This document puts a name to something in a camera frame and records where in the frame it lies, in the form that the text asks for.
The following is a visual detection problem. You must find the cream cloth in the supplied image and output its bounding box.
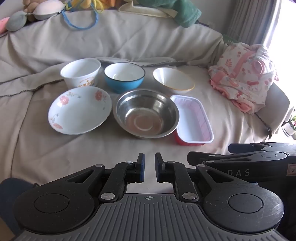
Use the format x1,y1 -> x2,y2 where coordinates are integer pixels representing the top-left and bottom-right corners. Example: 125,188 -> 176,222
119,2 -> 170,18

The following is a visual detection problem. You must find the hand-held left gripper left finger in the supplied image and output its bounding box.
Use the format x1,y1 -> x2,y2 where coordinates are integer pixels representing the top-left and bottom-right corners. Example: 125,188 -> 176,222
66,153 -> 146,203

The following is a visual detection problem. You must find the green towel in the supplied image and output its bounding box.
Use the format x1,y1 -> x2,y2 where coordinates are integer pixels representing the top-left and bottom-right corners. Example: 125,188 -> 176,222
139,0 -> 201,28

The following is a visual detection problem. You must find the pink floral clothing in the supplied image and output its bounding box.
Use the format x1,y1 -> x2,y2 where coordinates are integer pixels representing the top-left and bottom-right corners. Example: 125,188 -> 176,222
208,43 -> 280,114

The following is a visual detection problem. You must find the grey chair cushion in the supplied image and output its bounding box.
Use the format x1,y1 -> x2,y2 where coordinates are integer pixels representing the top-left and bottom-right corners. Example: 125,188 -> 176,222
254,82 -> 290,136

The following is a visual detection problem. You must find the blue enamel bowl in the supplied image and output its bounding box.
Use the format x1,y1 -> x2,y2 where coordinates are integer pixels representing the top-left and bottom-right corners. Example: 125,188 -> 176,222
104,62 -> 146,94

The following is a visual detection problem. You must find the blue strap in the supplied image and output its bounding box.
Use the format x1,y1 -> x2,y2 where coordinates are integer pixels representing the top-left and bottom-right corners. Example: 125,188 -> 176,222
61,5 -> 99,30

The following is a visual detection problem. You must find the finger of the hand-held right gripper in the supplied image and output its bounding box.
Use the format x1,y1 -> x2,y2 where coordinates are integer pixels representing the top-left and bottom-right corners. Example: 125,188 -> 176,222
228,142 -> 296,155
187,151 -> 288,166

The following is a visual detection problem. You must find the grey curtain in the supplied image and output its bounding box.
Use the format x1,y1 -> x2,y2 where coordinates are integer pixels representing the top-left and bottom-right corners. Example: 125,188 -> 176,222
228,0 -> 285,47

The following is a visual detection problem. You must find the yellow cloth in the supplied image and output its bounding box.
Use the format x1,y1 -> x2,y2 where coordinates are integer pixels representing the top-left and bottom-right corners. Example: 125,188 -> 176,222
92,0 -> 122,10

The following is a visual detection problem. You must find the white plant pot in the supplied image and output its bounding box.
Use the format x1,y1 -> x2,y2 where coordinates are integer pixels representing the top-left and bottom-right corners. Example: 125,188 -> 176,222
283,113 -> 296,141

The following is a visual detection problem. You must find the white floral plate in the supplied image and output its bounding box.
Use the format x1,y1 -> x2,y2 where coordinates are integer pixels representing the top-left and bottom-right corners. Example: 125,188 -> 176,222
48,87 -> 112,135

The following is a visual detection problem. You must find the brown plush toy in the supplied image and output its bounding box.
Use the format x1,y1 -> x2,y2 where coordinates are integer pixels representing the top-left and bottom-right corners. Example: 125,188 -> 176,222
23,0 -> 45,12

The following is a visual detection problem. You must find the stainless steel bowl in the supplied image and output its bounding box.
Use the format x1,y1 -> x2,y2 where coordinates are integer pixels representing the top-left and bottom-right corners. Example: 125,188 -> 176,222
116,89 -> 180,139

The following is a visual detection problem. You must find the white bowl with gold rim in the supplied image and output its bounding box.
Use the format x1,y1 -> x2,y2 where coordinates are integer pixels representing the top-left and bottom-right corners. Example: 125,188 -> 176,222
153,67 -> 195,94

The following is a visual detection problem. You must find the small green package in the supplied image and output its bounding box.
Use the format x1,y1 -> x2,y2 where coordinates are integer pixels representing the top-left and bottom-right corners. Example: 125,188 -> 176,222
223,34 -> 241,45

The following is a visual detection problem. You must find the red plastic tray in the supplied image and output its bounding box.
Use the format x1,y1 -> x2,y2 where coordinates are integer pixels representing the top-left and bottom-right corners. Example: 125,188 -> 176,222
170,95 -> 214,146

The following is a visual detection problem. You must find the person's dark blue trouser leg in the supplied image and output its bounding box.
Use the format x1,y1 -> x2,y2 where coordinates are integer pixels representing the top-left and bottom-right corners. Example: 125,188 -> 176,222
0,178 -> 40,237

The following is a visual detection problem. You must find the grey and white plush toy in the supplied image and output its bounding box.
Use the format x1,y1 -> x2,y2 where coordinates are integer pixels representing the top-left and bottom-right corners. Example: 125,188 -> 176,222
6,1 -> 65,32

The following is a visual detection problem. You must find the white printed paper bowl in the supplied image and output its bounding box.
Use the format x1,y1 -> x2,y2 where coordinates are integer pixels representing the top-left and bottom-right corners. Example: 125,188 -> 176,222
60,58 -> 102,88

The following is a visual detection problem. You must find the light grey blanket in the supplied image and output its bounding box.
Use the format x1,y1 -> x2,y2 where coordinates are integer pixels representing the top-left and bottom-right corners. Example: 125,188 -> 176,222
0,9 -> 278,186

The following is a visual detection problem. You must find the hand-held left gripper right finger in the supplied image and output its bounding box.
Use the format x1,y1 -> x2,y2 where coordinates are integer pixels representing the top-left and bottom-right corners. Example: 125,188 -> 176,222
154,152 -> 234,203

